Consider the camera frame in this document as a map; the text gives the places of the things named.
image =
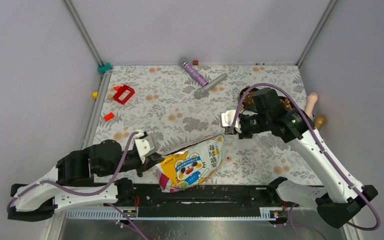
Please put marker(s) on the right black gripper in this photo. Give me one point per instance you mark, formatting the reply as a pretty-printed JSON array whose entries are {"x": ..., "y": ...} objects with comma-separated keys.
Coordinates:
[{"x": 244, "y": 134}]

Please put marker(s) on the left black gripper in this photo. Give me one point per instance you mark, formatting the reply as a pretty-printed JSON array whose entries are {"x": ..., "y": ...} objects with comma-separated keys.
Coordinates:
[{"x": 150, "y": 161}]

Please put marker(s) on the cat food bag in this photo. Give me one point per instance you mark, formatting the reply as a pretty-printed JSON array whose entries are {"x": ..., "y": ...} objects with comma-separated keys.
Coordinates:
[{"x": 192, "y": 165}]

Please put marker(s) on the clear plastic scoop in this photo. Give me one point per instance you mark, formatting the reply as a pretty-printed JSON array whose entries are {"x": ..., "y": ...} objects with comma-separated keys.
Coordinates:
[{"x": 263, "y": 145}]

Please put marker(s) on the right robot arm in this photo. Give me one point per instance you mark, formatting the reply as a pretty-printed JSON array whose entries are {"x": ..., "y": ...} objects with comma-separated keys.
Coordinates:
[{"x": 341, "y": 196}]

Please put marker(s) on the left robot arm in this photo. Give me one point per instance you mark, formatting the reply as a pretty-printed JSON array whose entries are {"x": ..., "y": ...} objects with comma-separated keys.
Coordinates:
[{"x": 83, "y": 178}]

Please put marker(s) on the left black pet bowl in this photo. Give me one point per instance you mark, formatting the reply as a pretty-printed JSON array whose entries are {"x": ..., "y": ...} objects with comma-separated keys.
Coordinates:
[{"x": 248, "y": 102}]

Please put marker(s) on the black pet bowl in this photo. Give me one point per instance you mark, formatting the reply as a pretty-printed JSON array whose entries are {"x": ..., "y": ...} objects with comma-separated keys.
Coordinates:
[
  {"x": 248, "y": 102},
  {"x": 287, "y": 103}
]

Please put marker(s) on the right black pet bowl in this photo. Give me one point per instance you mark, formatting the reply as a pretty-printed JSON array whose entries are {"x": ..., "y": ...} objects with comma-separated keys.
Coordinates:
[{"x": 287, "y": 103}]

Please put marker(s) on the floral table mat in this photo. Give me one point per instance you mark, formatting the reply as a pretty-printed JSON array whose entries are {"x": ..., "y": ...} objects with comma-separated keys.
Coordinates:
[{"x": 165, "y": 107}]

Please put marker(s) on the grey microphone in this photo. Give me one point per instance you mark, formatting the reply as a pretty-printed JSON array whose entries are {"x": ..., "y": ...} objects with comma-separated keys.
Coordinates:
[{"x": 201, "y": 92}]

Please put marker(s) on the small orange block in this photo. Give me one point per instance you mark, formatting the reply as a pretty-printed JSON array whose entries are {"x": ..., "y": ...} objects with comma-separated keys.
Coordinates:
[{"x": 108, "y": 116}]

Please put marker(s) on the pink microphone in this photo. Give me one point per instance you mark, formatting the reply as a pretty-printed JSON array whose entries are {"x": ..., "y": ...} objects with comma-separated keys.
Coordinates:
[{"x": 311, "y": 100}]

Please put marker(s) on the gold microphone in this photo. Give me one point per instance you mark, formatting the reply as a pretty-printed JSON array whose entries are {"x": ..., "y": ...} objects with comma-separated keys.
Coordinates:
[{"x": 319, "y": 121}]

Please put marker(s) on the purple glitter microphone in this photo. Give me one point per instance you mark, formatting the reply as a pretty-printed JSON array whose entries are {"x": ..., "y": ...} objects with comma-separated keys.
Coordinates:
[{"x": 194, "y": 74}]

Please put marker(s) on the red toy block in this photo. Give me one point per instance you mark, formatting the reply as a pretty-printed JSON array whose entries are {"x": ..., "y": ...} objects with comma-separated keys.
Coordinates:
[{"x": 123, "y": 94}]

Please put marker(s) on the small yellow cube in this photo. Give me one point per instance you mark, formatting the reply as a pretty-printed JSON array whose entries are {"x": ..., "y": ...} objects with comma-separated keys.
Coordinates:
[{"x": 95, "y": 95}]

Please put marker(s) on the teal corner clip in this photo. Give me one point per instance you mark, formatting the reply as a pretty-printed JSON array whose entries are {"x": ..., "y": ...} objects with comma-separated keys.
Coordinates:
[{"x": 104, "y": 68}]

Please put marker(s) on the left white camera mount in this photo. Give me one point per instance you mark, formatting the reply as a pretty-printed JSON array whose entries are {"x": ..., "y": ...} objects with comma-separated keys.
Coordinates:
[{"x": 144, "y": 144}]

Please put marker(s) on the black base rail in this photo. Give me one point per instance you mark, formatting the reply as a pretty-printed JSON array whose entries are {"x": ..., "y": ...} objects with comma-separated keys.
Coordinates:
[{"x": 202, "y": 201}]

